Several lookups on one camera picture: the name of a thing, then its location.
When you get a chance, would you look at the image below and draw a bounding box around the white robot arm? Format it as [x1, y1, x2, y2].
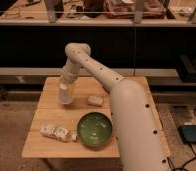
[59, 43, 170, 171]

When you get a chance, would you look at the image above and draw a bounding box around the crumpled white packet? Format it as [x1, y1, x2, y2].
[40, 123, 78, 142]

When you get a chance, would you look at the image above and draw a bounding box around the wooden table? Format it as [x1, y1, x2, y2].
[21, 76, 171, 159]

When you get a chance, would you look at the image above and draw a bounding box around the green bowl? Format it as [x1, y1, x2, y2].
[77, 112, 113, 148]

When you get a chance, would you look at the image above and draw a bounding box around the black cable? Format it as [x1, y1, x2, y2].
[166, 142, 196, 171]

